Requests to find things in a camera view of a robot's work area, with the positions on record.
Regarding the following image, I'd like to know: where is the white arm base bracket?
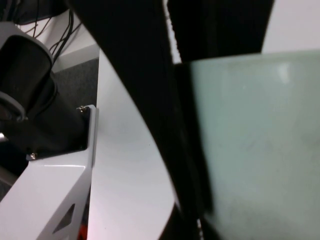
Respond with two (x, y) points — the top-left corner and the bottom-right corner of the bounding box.
(0, 104), (100, 240)

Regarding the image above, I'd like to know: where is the black background cable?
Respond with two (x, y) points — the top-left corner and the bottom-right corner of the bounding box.
(49, 11), (83, 57)
(14, 9), (51, 35)

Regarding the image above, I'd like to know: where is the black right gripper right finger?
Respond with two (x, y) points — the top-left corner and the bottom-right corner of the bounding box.
(166, 0), (276, 63)

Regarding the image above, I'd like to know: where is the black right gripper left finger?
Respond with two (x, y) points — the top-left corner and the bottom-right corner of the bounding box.
(69, 0), (215, 240)

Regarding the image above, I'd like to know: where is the light green plastic cup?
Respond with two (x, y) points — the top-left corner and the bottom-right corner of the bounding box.
(189, 49), (320, 240)

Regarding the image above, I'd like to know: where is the black background equipment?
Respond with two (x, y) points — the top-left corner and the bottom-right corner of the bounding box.
(0, 0), (71, 26)

